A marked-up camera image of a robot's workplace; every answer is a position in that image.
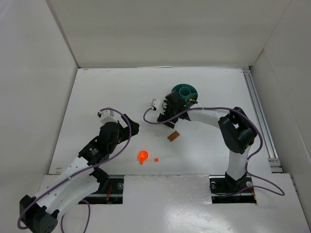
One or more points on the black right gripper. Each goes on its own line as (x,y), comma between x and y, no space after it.
(168,116)

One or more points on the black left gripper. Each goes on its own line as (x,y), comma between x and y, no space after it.
(124,129)

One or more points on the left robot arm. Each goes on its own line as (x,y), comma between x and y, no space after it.
(41,212)

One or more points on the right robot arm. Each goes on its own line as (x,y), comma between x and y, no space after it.
(237,132)

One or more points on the teal round divided container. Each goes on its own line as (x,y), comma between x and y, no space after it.
(186,91)

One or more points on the brown flat lego plate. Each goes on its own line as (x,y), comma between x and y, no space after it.
(173,136)

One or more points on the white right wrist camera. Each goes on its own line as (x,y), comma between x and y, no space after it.
(158,105)

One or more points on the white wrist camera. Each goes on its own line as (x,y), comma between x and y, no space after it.
(158,105)
(106,116)

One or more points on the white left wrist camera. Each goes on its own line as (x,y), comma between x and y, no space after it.
(106,116)

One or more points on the orange plastic ring disc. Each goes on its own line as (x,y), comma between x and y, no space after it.
(143,156)

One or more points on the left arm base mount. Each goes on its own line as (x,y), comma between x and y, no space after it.
(108,194)

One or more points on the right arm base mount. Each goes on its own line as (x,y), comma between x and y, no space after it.
(222,192)

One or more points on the aluminium rail at right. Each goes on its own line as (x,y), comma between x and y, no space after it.
(273,159)

